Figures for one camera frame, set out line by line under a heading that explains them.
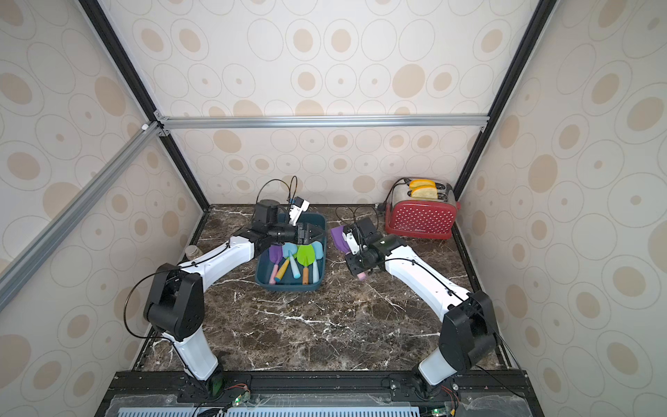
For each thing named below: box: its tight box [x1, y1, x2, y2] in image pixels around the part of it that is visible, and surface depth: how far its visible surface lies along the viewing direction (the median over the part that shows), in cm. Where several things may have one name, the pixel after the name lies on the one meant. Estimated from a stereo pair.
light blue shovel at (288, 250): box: [282, 242, 302, 279], surface depth 102 cm
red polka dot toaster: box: [385, 178, 462, 240], surface depth 102 cm
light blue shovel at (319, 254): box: [311, 240, 324, 284], surface depth 103 cm
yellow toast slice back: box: [409, 178, 437, 192], surface depth 102 cm
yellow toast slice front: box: [410, 185, 438, 199], surface depth 100 cm
